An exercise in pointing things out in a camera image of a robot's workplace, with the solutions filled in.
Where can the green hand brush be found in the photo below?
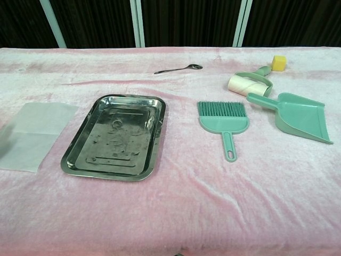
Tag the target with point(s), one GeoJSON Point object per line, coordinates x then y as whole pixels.
{"type": "Point", "coordinates": [222, 122]}

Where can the white double frame post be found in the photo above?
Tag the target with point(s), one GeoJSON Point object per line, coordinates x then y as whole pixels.
{"type": "Point", "coordinates": [138, 24]}

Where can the black curtain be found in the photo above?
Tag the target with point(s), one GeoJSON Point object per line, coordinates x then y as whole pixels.
{"type": "Point", "coordinates": [186, 21]}

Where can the pink plush table cloth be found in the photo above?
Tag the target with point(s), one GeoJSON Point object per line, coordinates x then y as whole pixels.
{"type": "Point", "coordinates": [170, 202]}

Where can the slanted white frame post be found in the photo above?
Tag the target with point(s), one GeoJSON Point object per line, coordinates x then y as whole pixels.
{"type": "Point", "coordinates": [242, 24]}
{"type": "Point", "coordinates": [53, 24]}

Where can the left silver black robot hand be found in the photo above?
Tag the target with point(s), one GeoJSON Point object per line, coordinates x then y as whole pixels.
{"type": "Point", "coordinates": [6, 141]}

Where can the green dustpan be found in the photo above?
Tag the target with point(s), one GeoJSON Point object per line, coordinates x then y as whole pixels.
{"type": "Point", "coordinates": [301, 117]}

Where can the white paper sheet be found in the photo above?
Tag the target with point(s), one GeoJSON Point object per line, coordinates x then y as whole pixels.
{"type": "Point", "coordinates": [37, 128]}

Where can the yellow cube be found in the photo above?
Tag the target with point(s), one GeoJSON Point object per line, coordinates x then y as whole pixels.
{"type": "Point", "coordinates": [279, 63]}

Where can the stainless steel tray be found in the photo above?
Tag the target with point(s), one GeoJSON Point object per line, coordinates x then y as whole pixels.
{"type": "Point", "coordinates": [114, 138]}

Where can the green lint roller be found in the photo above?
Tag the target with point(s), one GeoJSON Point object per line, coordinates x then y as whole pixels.
{"type": "Point", "coordinates": [247, 85]}

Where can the metal spoon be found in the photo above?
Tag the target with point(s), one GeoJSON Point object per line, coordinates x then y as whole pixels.
{"type": "Point", "coordinates": [195, 66]}

